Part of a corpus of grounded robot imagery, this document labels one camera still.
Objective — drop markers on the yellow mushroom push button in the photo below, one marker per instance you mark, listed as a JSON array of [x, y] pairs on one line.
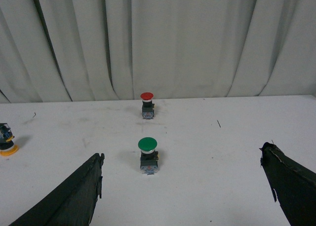
[[7, 146]]

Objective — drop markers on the green mushroom push button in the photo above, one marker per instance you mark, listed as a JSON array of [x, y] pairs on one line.
[[149, 156]]

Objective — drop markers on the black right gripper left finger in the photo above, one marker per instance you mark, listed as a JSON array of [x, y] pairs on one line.
[[73, 202]]

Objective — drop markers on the white curtain backdrop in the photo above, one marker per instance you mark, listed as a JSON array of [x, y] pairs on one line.
[[97, 50]]

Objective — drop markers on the red mushroom push button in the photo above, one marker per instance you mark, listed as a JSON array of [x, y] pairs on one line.
[[148, 107]]

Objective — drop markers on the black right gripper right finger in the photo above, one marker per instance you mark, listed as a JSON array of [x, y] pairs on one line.
[[292, 185]]

